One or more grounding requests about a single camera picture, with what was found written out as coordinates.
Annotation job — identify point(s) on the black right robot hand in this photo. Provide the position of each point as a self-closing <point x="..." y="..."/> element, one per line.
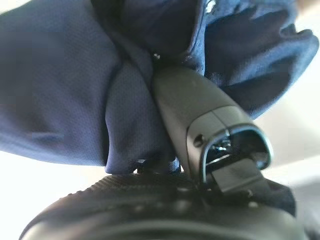
<point x="190" y="105"/>

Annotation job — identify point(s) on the dark blue garment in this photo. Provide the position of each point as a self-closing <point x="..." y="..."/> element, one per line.
<point x="62" y="87"/>

